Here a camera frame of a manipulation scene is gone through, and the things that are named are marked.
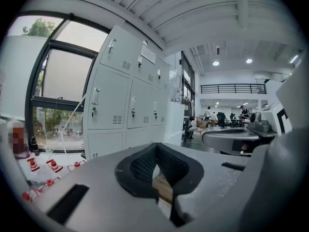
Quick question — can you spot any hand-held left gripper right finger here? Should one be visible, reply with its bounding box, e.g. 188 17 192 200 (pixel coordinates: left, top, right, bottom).
156 143 250 228

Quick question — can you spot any black office chair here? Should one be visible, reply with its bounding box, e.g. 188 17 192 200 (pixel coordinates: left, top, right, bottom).
216 112 227 130

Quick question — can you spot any red plastic jar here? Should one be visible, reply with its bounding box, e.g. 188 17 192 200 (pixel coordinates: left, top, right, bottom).
7 118 29 159

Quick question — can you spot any small black bottle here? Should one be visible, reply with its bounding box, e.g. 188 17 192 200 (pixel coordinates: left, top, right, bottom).
28 136 41 156

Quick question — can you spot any grey metal locker cabinet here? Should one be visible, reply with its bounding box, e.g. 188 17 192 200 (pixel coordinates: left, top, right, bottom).
83 25 172 160

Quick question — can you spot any black metal railing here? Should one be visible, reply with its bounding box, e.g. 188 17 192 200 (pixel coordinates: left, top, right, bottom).
199 83 267 95

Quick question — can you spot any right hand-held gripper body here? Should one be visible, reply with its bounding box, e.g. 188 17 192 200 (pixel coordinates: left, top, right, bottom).
188 54 309 232

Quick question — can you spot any white paper notice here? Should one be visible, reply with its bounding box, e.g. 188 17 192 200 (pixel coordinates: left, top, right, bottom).
140 44 157 65

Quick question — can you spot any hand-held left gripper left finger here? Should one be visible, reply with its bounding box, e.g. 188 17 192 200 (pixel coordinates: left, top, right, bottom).
33 143 175 232

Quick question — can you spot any wooden plank platform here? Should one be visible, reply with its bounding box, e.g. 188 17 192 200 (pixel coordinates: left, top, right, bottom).
152 174 175 205

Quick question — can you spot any grey metal locker door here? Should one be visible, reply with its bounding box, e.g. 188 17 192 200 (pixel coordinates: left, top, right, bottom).
126 78 155 130

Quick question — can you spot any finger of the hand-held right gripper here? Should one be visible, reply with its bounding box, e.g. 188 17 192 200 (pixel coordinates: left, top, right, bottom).
201 127 278 156

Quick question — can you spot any clear water bottle red cap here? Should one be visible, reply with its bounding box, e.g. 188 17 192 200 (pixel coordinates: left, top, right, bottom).
26 157 42 178
67 160 86 173
45 159 64 176
21 188 41 203
36 177 61 193

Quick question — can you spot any black framed window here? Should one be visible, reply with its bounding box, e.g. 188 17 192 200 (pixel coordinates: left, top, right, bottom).
7 13 114 154

